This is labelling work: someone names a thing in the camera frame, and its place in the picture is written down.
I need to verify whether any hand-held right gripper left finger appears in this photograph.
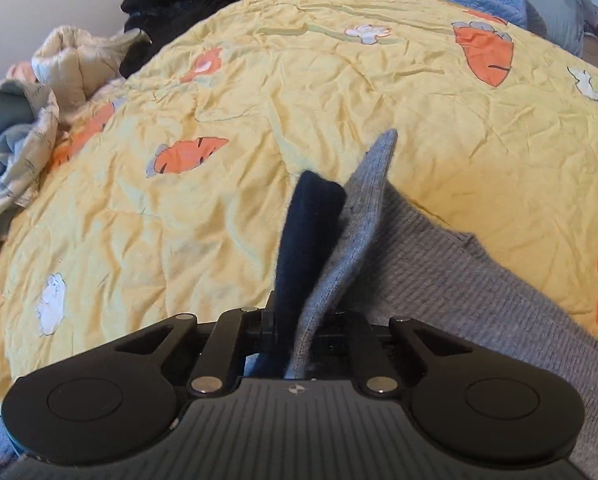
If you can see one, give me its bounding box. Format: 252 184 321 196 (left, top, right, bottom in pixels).
114 305 281 397

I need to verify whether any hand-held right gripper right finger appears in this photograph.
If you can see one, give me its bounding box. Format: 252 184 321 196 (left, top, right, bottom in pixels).
324 311 486 397

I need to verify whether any grey knit sweater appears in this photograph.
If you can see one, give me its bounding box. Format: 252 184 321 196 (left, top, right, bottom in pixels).
283 129 598 480

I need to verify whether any yellow carrot print blanket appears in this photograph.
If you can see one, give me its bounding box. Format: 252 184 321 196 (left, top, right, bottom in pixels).
0 0 598 411

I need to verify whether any cream and grey blanket pile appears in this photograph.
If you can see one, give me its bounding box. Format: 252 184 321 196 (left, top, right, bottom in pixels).
0 79 62 248

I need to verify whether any grey cloth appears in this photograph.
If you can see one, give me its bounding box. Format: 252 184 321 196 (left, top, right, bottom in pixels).
518 0 598 57

